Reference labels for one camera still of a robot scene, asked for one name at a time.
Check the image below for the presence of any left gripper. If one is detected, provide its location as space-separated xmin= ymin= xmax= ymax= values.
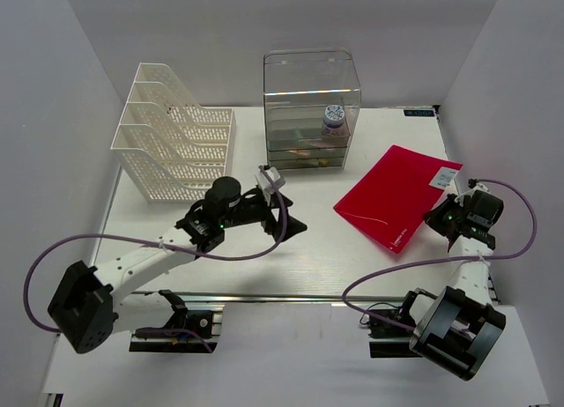
xmin=220 ymin=189 xmax=307 ymax=242

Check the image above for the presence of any blue cleaning gel jar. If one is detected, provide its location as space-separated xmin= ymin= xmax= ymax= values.
xmin=322 ymin=105 xmax=345 ymax=137

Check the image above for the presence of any clear acrylic drawer organizer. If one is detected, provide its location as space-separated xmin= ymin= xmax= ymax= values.
xmin=263 ymin=48 xmax=361 ymax=170

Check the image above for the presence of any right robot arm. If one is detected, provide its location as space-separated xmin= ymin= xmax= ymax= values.
xmin=367 ymin=183 xmax=506 ymax=381

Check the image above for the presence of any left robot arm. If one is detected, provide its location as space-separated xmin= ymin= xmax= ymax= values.
xmin=48 ymin=174 xmax=308 ymax=354

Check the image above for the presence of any dark label sticker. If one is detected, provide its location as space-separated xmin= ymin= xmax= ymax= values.
xmin=404 ymin=109 xmax=435 ymax=117

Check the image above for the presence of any white plastic file rack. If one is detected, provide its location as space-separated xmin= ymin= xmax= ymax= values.
xmin=111 ymin=63 xmax=236 ymax=203

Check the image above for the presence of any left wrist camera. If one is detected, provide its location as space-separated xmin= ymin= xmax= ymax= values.
xmin=256 ymin=165 xmax=286 ymax=199

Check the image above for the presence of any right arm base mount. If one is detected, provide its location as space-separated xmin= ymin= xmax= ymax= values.
xmin=360 ymin=307 xmax=455 ymax=359

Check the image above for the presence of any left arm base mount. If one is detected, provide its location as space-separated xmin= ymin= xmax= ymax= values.
xmin=129 ymin=303 xmax=224 ymax=354

